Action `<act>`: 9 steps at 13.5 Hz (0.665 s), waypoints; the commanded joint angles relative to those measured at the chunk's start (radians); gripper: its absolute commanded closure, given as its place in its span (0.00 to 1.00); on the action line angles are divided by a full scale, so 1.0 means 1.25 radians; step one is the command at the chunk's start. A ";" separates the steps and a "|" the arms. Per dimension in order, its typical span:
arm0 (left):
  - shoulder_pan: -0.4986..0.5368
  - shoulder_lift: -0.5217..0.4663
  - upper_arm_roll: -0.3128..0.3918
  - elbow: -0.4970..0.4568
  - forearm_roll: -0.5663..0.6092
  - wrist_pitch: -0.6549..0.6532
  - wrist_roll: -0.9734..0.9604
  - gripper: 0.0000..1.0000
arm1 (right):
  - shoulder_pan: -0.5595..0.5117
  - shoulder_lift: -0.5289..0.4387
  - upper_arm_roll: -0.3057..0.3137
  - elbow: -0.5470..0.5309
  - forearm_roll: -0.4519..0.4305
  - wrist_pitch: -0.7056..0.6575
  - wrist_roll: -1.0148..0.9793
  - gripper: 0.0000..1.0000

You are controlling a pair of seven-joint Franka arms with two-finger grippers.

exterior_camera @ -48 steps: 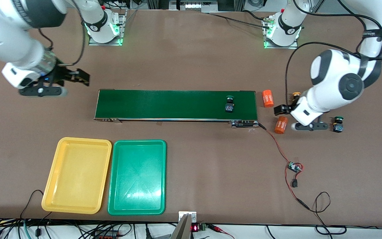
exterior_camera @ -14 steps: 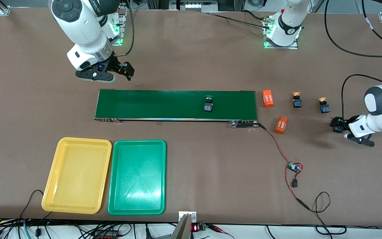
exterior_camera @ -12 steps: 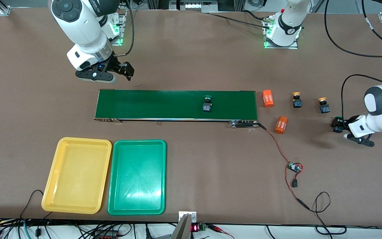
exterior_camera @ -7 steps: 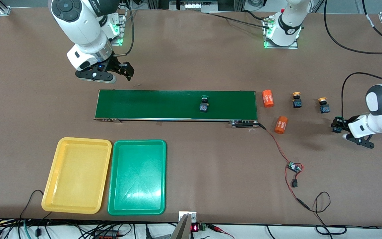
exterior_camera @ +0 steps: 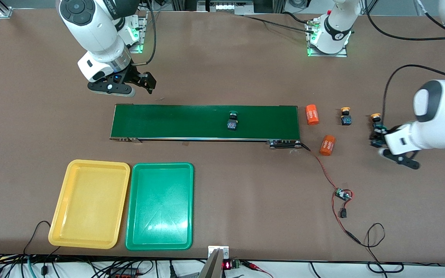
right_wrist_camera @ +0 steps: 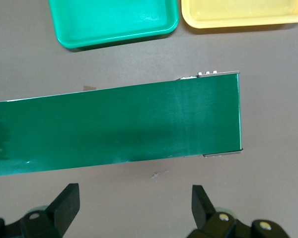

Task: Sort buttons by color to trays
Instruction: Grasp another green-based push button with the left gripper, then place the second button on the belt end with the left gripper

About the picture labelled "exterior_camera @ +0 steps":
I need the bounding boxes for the green plastic tray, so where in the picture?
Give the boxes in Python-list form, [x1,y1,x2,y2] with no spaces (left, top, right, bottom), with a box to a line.
[125,162,194,251]

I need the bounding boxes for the red connector block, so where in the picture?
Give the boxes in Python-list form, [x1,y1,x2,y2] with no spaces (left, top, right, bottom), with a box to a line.
[109,269,139,278]

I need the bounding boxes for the black table cable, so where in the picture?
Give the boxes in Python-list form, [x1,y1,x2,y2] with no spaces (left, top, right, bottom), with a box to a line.
[242,11,318,34]

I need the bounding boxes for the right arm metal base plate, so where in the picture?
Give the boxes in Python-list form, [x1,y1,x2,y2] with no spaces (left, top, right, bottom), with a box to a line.
[103,11,148,54]

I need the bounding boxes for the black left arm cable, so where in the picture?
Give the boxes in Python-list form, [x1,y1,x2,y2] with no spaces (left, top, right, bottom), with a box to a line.
[362,0,445,124]

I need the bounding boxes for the red black twisted wire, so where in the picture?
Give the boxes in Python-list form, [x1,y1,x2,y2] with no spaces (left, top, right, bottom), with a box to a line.
[299,142,363,245]

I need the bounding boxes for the grey metal camera mount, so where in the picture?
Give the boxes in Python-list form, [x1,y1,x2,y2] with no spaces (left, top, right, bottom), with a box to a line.
[199,246,230,278]

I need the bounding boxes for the green push button switch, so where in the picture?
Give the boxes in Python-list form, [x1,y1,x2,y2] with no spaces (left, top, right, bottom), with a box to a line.
[226,111,239,132]
[369,123,386,149]

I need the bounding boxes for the red clip lead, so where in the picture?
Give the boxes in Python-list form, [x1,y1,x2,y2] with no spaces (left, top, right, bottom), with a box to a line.
[242,260,274,278]

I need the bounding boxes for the metal frame with light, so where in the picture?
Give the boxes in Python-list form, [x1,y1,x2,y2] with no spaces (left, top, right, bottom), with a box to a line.
[196,0,255,16]

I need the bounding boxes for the orange 4680 cylinder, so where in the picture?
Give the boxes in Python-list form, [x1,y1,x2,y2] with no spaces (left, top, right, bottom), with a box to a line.
[305,103,320,126]
[319,134,336,157]

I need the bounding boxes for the green conveyor belt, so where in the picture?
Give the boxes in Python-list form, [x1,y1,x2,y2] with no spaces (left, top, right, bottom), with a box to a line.
[109,103,302,149]

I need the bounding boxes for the thin black looped cable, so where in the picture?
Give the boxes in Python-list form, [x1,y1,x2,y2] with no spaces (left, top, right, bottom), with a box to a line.
[360,223,404,274]

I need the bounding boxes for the yellow plastic tray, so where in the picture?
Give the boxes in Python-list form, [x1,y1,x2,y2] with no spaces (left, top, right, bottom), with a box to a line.
[48,159,131,250]

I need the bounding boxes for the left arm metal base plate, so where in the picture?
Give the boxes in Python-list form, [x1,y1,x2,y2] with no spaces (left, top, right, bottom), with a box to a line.
[306,19,349,58]

